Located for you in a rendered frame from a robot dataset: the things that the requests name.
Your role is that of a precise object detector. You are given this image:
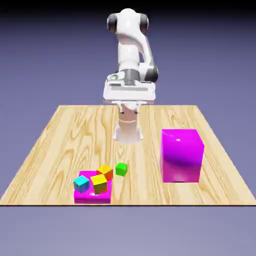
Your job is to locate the flat magenta box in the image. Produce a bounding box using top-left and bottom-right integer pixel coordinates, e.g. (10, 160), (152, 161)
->
(73, 170), (113, 205)

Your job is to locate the small orange cube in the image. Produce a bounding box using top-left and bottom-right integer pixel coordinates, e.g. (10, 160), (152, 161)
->
(96, 164), (114, 182)

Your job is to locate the large magenta box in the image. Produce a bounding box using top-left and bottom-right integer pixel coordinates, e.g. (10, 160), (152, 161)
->
(159, 128), (205, 184)

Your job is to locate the small yellow cube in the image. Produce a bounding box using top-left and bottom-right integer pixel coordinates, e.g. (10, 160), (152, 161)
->
(90, 173), (109, 195)

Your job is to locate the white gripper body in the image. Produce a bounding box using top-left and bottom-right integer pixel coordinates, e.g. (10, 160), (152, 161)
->
(102, 79), (157, 106)

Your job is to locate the small green cube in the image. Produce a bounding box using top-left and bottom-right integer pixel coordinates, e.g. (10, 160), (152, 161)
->
(115, 162), (128, 177)

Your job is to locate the small cyan cube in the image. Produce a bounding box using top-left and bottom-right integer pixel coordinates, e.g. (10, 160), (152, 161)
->
(73, 175), (90, 194)

